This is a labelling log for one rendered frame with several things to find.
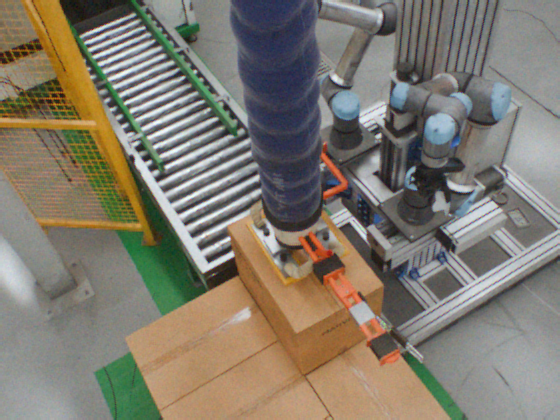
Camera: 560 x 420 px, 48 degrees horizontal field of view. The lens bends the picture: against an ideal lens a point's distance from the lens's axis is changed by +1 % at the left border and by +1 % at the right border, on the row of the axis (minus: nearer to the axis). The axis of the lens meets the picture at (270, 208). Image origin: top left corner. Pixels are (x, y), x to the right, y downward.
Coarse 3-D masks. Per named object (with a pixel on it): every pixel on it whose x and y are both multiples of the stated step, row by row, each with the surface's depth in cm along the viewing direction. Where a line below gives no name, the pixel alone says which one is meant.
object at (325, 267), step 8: (328, 256) 226; (336, 256) 225; (312, 264) 224; (320, 264) 224; (328, 264) 224; (336, 264) 224; (320, 272) 222; (328, 272) 222; (336, 272) 221; (344, 272) 224; (320, 280) 223
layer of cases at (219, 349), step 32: (224, 288) 298; (160, 320) 290; (192, 320) 289; (224, 320) 287; (256, 320) 286; (160, 352) 281; (192, 352) 279; (224, 352) 278; (256, 352) 277; (352, 352) 272; (160, 384) 272; (192, 384) 270; (224, 384) 269; (256, 384) 268; (288, 384) 266; (320, 384) 265; (352, 384) 264; (384, 384) 262; (416, 384) 261; (192, 416) 262; (224, 416) 261; (256, 416) 259; (288, 416) 258; (320, 416) 257; (352, 416) 256; (384, 416) 255; (416, 416) 253; (448, 416) 253
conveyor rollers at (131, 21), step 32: (96, 32) 431; (128, 32) 425; (128, 64) 407; (160, 64) 402; (128, 96) 391; (160, 96) 383; (192, 96) 382; (128, 128) 372; (192, 128) 364; (224, 128) 363; (192, 160) 352; (224, 192) 333; (256, 192) 331; (192, 224) 322; (224, 224) 320
